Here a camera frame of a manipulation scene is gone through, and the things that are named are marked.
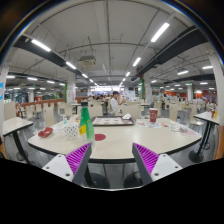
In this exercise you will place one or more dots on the flat round red coaster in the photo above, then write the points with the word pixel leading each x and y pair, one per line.
pixel 100 137

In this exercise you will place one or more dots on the beige side table black leg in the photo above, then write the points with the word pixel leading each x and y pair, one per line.
pixel 15 124
pixel 207 117

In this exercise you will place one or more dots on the beige canteen chairs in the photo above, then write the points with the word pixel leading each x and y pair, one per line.
pixel 49 115

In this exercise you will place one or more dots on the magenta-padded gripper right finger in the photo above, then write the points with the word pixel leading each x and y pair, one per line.
pixel 165 165

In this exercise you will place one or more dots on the crumpled white napkin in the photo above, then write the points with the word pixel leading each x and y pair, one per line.
pixel 127 116

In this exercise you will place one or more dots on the ceiling lights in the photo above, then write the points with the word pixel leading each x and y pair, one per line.
pixel 160 32

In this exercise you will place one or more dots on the white polka dot mug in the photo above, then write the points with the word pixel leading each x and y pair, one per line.
pixel 71 130

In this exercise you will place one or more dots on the person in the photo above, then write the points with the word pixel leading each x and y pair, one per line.
pixel 114 103

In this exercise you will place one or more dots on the green drink bottle black cap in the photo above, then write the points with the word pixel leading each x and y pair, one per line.
pixel 86 128

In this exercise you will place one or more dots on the small red pouch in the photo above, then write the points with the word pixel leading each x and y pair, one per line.
pixel 45 132

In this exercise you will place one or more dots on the dark food tray paper liner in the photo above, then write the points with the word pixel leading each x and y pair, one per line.
pixel 111 121

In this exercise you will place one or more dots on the ceiling air conditioner unit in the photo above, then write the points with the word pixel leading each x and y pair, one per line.
pixel 87 60

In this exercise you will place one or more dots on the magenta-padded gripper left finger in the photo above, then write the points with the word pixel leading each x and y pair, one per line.
pixel 56 165

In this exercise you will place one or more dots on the printed paper leaflet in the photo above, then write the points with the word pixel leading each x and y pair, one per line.
pixel 146 124

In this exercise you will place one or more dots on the red paper cup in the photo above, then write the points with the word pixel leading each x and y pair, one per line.
pixel 153 116

